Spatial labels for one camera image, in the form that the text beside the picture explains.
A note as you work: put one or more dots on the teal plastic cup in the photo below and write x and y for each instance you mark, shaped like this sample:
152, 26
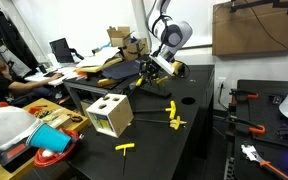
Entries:
49, 138

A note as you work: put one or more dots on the small yellow foam block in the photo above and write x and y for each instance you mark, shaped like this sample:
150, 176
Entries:
106, 82

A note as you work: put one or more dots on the light wooden table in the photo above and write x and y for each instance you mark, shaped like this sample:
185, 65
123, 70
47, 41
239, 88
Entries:
64, 118

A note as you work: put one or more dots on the black hanging jackets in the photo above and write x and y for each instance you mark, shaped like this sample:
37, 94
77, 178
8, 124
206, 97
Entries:
14, 43

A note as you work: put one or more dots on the black open laptop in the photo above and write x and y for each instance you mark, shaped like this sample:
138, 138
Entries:
61, 50

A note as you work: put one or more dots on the open brown cardboard box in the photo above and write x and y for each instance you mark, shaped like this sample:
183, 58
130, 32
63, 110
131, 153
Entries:
119, 40

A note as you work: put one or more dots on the cardboard box on shelf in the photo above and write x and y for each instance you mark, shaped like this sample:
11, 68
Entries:
250, 30

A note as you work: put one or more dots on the yellow foam board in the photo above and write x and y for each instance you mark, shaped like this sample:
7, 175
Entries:
97, 69

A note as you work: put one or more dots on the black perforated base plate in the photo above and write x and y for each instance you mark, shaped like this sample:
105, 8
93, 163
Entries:
277, 150

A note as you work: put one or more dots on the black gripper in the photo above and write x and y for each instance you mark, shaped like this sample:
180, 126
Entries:
152, 67

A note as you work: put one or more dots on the white wall outlet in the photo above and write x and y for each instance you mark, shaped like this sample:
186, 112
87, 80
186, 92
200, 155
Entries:
222, 83

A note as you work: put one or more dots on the orange tipped black clamp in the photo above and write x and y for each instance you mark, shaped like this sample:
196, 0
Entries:
250, 96

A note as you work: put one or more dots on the white cloth bag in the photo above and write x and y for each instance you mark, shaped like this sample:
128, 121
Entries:
7, 126

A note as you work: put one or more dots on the black tool stand platform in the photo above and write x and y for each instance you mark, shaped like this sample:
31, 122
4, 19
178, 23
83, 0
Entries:
157, 91

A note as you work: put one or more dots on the wooden cube shape sorter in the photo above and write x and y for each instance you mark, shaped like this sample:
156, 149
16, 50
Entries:
112, 115

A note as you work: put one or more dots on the white paper sheets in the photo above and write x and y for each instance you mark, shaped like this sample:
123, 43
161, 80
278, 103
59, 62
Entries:
97, 58

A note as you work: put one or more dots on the silver head orange wrench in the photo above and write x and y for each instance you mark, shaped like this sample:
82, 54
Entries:
270, 166

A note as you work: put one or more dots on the yellow arch foam block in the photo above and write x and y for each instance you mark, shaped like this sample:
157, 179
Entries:
177, 67

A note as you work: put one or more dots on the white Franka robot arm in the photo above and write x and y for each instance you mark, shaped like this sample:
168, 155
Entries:
170, 31

